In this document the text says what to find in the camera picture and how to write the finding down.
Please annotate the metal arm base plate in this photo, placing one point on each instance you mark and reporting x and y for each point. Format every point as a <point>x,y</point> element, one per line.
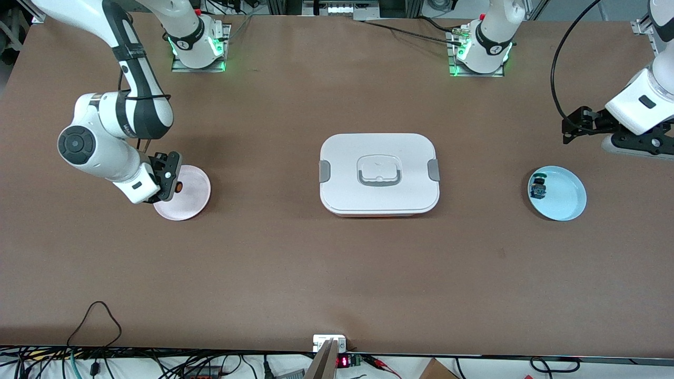
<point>476,75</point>
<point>228,37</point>

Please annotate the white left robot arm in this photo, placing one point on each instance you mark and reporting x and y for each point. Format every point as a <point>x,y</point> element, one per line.
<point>492,31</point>

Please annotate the pink round plate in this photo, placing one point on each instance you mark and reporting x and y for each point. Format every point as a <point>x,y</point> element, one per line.
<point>192,202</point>

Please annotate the white lidded lunch box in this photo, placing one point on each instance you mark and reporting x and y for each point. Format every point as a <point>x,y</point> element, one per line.
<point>379,200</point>

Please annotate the brown cardboard box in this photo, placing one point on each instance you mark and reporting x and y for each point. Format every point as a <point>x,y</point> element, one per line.
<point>437,371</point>

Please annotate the small white power box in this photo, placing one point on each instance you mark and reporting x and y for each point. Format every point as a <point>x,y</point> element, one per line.
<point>322,339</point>

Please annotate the grey aluminium bar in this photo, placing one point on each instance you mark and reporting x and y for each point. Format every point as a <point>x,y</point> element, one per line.
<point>322,366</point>

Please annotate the red LED display module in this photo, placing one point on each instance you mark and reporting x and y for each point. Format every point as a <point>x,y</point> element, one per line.
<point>343,362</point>

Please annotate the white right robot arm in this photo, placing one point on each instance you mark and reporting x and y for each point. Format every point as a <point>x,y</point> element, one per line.
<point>89,147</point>

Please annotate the electronics unit with lights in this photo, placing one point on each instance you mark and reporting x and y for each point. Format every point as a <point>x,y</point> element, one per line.
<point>342,9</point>

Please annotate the red clip leads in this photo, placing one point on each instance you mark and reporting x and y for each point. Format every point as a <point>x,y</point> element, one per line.
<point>379,362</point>

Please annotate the aluminium frame post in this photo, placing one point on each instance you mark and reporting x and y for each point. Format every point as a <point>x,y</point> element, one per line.
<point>643,29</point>

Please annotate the green and blue push-button switch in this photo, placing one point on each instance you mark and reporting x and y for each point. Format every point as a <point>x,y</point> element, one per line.
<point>538,188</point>

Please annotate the light blue round plate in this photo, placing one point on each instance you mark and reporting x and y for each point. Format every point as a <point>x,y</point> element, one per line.
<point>566,197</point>

